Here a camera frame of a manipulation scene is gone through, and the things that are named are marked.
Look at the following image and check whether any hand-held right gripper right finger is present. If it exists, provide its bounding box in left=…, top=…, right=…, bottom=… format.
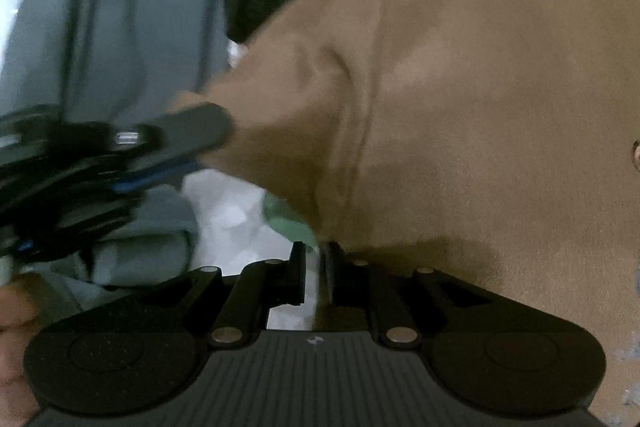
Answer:
left=326, top=241, right=501, bottom=350

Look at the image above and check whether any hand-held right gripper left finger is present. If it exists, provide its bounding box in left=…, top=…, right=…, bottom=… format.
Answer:
left=147, top=241, right=307, bottom=349

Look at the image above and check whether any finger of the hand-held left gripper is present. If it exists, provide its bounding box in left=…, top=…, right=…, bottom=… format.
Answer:
left=97, top=158, right=201, bottom=200
left=112, top=103, right=236, bottom=158

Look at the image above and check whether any brown shirt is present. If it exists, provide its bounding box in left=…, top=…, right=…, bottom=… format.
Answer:
left=170, top=0, right=640, bottom=408

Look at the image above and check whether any person's left hand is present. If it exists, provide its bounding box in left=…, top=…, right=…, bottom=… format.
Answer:
left=0, top=273, right=41, bottom=427

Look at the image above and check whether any bear print blanket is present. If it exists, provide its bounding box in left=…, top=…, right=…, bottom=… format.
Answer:
left=180, top=42, right=323, bottom=333

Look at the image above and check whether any grey garment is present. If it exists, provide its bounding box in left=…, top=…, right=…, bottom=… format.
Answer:
left=0, top=0, right=241, bottom=303

